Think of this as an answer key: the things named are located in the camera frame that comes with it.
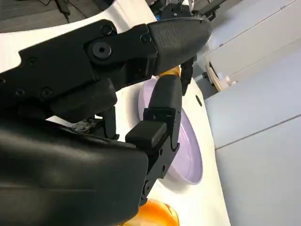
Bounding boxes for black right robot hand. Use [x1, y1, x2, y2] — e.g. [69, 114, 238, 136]
[0, 17, 213, 226]

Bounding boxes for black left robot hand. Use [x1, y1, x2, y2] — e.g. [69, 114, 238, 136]
[180, 54, 198, 96]

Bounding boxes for orange white toy bread roll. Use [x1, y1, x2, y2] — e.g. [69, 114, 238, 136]
[158, 65, 182, 78]
[128, 198, 181, 226]

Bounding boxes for white desk unit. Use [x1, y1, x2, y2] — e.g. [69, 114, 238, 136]
[203, 60, 238, 92]

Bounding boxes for lilac plate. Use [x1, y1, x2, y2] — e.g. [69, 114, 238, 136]
[137, 79, 203, 186]

